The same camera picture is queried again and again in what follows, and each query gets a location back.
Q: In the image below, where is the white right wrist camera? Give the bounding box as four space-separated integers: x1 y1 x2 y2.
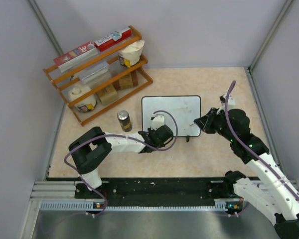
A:
220 94 236 110

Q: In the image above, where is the clear plastic box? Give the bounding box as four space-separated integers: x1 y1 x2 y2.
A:
78 61 109 84

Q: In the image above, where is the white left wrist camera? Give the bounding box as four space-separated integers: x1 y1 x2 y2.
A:
150 114 164 130

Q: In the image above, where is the red grey wrap box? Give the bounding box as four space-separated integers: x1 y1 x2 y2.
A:
53 41 99 73

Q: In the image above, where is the black framed whiteboard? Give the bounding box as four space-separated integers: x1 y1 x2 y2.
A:
141 95 201 137

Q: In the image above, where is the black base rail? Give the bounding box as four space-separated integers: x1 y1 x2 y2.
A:
74 177 242 207

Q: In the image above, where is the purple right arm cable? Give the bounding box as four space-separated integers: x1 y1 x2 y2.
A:
224 80 299 217

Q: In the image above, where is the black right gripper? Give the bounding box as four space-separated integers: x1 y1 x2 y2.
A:
194 107 236 142

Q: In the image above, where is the red white foil box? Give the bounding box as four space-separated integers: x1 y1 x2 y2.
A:
94 27 132 52

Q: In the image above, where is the black yellow drink can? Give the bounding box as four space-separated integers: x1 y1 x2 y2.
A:
117 110 133 132

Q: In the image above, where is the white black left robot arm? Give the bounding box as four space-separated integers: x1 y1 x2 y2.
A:
68 125 173 198

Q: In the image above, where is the white slotted cable duct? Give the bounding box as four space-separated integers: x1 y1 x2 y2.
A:
40 198 242 212

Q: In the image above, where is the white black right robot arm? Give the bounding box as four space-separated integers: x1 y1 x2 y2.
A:
194 108 299 239

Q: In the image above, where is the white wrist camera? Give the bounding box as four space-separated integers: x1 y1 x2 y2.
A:
150 114 164 130
220 94 236 110

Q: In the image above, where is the white paper bag right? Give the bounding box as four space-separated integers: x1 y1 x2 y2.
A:
118 40 145 68

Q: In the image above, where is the orange wooden shelf rack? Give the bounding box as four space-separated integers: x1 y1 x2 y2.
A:
43 26 153 126

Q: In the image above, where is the aluminium frame rail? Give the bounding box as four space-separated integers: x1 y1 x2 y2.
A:
30 181 76 201

